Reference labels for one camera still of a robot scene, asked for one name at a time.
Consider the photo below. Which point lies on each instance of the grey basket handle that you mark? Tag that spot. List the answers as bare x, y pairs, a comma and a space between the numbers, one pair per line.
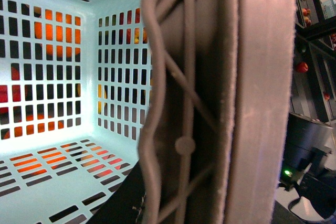
212, 143

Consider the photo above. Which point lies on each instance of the light teal shopping basket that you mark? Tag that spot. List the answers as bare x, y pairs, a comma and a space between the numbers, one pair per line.
75, 85

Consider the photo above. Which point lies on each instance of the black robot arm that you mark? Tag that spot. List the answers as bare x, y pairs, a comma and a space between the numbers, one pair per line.
303, 165

